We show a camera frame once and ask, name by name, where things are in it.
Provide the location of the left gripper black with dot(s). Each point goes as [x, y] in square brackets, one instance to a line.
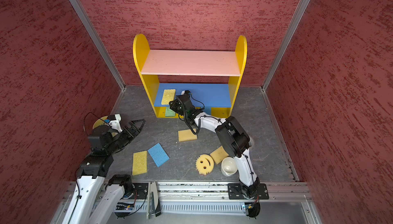
[136, 130]

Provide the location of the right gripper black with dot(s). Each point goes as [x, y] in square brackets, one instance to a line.
[175, 104]

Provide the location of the green cellulose sponge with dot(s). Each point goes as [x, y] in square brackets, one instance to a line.
[169, 112]

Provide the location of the yellow cellulose sponge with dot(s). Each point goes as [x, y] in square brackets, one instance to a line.
[139, 163]
[168, 96]

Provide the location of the blue sponge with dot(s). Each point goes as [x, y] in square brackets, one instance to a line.
[158, 154]
[207, 110]

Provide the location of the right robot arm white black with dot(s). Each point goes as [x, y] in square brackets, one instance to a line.
[234, 139]

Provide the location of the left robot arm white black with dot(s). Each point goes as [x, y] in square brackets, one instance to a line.
[93, 200]

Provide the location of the yellow shelf with coloured boards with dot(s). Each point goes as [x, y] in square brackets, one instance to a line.
[151, 64]

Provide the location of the tan sponge middle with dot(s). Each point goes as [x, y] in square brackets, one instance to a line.
[186, 135]

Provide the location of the yellow-green pen cup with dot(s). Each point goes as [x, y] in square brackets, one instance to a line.
[99, 122]

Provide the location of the tan sponge near mug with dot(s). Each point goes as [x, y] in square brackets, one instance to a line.
[219, 154]

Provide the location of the smiley face yellow sponge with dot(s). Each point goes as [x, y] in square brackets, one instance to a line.
[204, 164]

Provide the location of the white mug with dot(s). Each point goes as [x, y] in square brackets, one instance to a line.
[228, 166]

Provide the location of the clear tape roll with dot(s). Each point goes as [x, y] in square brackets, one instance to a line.
[251, 141]

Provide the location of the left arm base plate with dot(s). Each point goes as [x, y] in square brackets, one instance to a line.
[138, 190]

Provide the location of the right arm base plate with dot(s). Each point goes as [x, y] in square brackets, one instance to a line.
[239, 191]

